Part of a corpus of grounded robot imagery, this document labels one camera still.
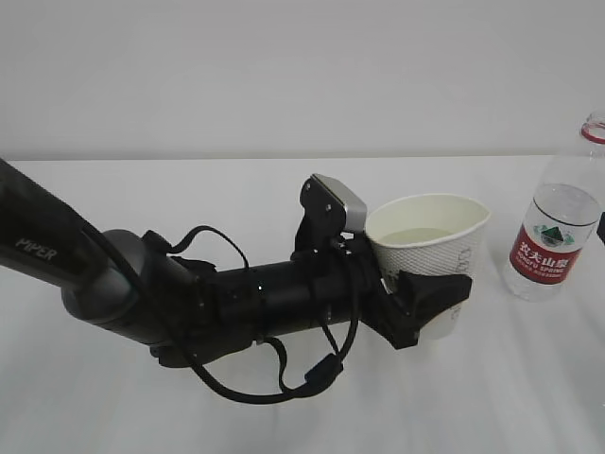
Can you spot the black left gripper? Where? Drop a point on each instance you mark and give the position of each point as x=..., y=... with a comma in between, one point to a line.
x=418, y=303

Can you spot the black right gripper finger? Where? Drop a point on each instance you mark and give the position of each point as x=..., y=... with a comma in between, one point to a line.
x=600, y=231

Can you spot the clear Nongfu Spring water bottle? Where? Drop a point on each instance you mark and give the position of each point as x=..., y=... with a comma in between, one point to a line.
x=564, y=210

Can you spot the white paper coffee cup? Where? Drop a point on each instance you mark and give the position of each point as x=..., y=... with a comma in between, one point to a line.
x=430, y=234

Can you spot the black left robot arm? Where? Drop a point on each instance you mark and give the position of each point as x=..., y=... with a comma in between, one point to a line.
x=188, y=312

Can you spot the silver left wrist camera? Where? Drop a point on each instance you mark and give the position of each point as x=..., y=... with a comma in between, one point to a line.
x=334, y=217

